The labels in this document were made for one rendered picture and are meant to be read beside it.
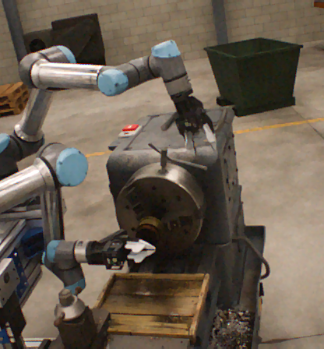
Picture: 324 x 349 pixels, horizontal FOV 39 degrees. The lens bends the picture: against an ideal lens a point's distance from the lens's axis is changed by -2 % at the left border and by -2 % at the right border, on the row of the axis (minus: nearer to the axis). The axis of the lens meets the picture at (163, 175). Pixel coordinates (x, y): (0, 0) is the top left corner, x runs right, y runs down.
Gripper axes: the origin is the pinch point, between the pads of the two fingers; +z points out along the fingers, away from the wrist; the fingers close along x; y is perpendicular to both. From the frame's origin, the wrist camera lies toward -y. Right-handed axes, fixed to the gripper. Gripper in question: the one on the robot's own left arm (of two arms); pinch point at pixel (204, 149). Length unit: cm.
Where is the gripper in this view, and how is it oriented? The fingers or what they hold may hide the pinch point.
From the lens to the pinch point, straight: 147.6
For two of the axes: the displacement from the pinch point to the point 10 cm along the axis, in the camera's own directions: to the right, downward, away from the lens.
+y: -2.4, 4.1, -8.8
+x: 9.0, -2.4, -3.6
